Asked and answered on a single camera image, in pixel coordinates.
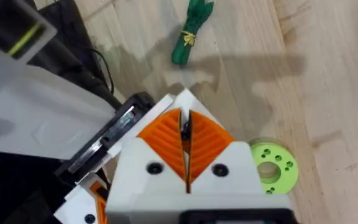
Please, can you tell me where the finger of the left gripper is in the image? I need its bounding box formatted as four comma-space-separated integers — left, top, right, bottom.
165, 88, 227, 131
53, 172, 109, 224

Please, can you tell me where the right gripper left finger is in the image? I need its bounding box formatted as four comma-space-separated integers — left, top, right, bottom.
111, 108, 188, 197

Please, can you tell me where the green vegetable toy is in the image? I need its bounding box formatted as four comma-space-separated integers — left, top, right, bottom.
170, 0, 215, 66

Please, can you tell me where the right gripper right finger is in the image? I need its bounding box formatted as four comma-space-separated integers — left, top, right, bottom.
186, 109, 264, 197

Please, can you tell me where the black cable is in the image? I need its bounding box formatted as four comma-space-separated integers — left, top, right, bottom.
90, 48, 115, 95

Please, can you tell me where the green disc with holes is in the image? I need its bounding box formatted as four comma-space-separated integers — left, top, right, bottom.
249, 141, 300, 195

